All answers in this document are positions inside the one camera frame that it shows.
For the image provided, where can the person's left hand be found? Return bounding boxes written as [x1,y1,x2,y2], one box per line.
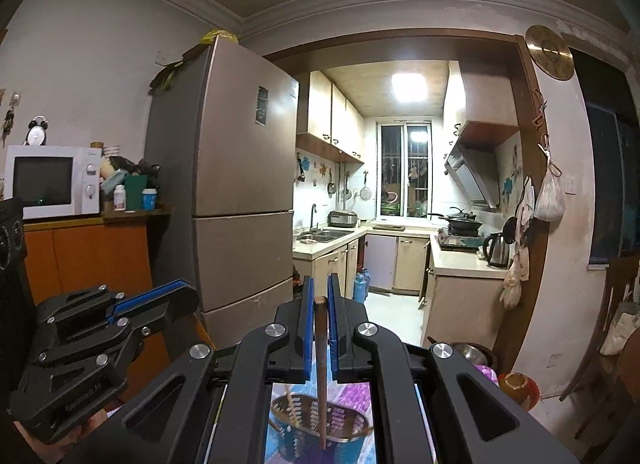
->
[15,399,118,464]

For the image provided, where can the ceiling lamp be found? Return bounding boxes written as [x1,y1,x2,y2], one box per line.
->
[391,73,426,104]

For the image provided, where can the silver refrigerator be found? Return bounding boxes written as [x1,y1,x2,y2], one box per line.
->
[144,36,301,347]

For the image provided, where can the green container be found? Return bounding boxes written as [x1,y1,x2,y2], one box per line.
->
[124,174,148,211]

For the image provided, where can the white microwave oven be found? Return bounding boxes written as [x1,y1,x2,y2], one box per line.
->
[4,145,103,221]

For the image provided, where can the blue water bottle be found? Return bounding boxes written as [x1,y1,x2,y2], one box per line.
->
[352,268,372,304]

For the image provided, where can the dark curtained window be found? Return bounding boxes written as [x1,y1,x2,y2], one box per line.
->
[572,49,640,270]

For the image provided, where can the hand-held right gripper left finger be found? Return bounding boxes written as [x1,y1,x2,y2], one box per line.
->
[65,275,316,464]

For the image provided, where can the gas stove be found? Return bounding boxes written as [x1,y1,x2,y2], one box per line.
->
[437,234,483,251]

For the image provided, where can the barred kitchen window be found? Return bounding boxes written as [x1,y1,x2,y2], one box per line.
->
[375,119,433,220]

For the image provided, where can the beige base kitchen cabinets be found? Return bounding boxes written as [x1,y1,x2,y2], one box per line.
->
[292,229,512,345]

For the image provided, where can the steel rice cooker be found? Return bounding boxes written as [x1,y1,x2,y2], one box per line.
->
[327,210,359,229]

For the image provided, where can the wooden chair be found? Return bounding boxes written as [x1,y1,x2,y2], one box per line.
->
[560,256,640,410]

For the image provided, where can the steel range hood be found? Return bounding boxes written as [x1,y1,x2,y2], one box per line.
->
[444,141,501,209]

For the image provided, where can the white plastic bag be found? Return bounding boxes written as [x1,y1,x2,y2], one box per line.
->
[534,164,567,222]

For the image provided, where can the orange white bowl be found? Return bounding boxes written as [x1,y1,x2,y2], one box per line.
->
[497,372,541,412]

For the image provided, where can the orange wooden cabinet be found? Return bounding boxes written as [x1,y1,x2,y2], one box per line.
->
[22,209,217,395]

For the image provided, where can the steel bowl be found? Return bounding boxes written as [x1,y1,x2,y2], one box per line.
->
[450,341,493,367]

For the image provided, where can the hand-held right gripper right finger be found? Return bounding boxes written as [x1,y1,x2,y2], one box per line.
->
[327,272,581,464]

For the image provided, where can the blue perforated utensil holder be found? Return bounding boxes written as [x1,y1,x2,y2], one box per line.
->
[270,391,374,464]

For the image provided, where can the teal tissue pack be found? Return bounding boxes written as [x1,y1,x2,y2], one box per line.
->
[100,169,128,195]

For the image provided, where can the black wok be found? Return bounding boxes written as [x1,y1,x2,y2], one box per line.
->
[430,207,483,235]

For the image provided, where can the floral striped tablecloth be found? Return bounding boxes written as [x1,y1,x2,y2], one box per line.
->
[215,366,501,464]

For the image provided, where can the beige wall kitchen cabinets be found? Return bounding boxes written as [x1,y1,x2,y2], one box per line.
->
[296,69,366,164]

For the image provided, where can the gold wall clock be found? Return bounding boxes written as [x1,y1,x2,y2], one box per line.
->
[525,25,573,80]

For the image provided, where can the plain brown chopstick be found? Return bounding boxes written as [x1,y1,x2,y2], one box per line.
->
[312,295,331,452]

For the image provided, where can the steel kitchen sink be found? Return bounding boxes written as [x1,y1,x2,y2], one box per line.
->
[300,228,353,244]

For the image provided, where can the beige cloth bags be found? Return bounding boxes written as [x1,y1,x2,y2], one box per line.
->
[500,176,536,310]

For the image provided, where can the steel electric kettle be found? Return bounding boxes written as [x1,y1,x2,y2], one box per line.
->
[482,232,511,267]

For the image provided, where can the twin bell alarm clock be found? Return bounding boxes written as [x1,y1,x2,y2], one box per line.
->
[26,116,48,146]

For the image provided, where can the set of wooden chopsticks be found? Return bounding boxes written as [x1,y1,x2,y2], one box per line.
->
[280,383,298,427]

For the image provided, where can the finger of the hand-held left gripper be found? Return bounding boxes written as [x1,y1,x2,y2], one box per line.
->
[35,280,201,345]
[10,321,151,445]

